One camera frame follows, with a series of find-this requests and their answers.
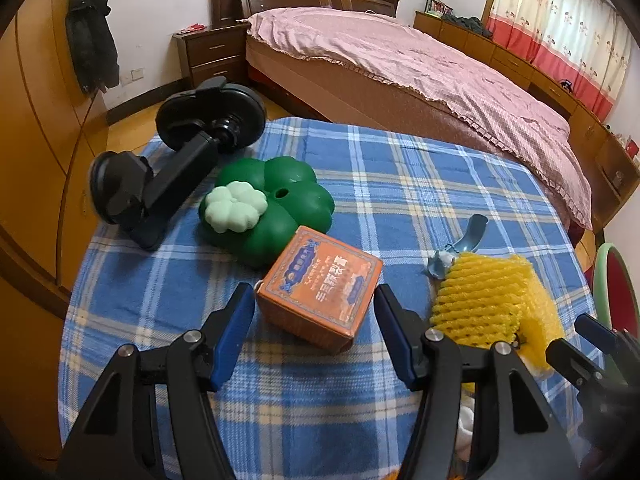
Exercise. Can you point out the blue plaid tablecloth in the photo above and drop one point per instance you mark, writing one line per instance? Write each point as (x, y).
(380, 175)

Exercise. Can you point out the row of books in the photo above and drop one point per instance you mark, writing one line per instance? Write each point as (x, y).
(440, 7)

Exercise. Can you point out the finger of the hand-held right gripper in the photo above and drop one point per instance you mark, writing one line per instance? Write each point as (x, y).
(595, 329)
(572, 362)

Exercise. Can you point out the small red item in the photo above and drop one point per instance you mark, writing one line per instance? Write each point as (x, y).
(194, 27)

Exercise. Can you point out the small glass jar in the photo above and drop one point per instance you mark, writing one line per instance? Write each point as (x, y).
(618, 177)

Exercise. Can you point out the red box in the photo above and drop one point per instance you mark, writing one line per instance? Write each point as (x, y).
(633, 148)

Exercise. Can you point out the pink bedspread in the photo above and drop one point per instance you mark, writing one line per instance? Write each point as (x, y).
(400, 60)

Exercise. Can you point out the orange printed box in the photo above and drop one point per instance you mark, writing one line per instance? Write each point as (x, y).
(320, 280)

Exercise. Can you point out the small white object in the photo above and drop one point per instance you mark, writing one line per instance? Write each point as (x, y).
(466, 417)

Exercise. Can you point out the red bin with green rim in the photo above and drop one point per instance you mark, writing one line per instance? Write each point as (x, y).
(620, 300)

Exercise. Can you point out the blue-grey scoop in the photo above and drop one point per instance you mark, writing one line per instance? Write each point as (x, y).
(467, 240)

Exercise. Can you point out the orange wooden wardrobe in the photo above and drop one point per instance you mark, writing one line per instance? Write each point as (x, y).
(30, 110)

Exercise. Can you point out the small black item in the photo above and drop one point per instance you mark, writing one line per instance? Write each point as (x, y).
(566, 86)

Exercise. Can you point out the green clover-shaped container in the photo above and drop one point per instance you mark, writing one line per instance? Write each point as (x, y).
(295, 200)

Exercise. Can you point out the black hanging jacket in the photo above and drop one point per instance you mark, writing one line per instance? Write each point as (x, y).
(92, 40)

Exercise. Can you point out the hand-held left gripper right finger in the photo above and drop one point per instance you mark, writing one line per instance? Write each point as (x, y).
(396, 332)

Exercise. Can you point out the dark folded clothes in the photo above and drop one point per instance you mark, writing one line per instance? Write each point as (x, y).
(467, 25)

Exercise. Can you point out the dark wooden nightstand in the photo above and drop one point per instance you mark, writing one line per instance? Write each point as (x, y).
(212, 52)

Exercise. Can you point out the yellow foam net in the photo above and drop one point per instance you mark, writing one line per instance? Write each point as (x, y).
(480, 305)

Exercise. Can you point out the black suction mount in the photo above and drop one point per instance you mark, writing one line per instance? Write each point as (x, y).
(185, 165)

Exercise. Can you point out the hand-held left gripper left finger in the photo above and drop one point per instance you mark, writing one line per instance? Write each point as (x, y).
(232, 331)

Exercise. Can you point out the white wall socket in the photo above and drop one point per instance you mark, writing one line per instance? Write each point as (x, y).
(133, 76)

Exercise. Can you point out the white and red curtain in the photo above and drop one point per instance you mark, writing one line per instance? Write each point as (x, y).
(560, 25)

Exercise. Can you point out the long low wooden cabinet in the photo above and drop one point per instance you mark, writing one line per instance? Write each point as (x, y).
(505, 60)

